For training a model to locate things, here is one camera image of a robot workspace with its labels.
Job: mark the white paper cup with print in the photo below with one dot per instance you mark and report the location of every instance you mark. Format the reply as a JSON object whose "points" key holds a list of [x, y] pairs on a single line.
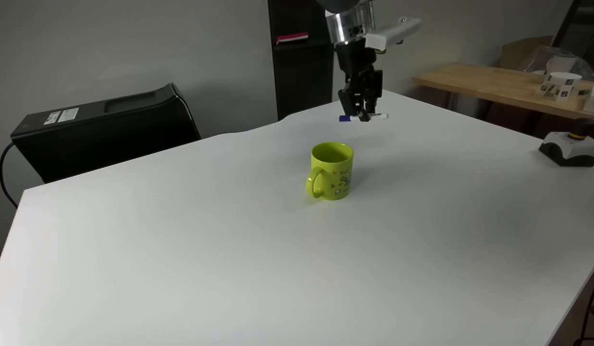
{"points": [[560, 85]]}

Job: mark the lime green mug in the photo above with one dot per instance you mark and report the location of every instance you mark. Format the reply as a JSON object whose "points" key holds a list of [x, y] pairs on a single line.
{"points": [[333, 172]]}

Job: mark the wooden side table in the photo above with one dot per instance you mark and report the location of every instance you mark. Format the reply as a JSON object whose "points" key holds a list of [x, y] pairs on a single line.
{"points": [[533, 91]]}

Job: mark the white marker with blue cap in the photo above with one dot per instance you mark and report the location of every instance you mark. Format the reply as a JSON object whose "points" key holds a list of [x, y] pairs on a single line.
{"points": [[379, 116]]}

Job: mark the black computer case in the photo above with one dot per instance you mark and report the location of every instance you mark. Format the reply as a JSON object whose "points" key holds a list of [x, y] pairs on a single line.
{"points": [[104, 131]]}

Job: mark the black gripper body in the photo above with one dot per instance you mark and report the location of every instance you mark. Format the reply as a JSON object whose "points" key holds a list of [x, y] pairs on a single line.
{"points": [[360, 70]]}

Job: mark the dark tall cabinet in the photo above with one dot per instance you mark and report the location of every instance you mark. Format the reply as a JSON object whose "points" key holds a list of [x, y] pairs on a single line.
{"points": [[302, 70]]}

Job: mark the pink book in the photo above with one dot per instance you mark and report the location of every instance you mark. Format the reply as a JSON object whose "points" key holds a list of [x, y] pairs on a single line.
{"points": [[291, 37]]}

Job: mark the dark office chair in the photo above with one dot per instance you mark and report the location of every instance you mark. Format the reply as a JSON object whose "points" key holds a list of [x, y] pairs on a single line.
{"points": [[585, 31]]}

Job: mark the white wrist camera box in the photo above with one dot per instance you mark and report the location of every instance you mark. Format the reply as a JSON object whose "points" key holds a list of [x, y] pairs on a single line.
{"points": [[392, 31]]}

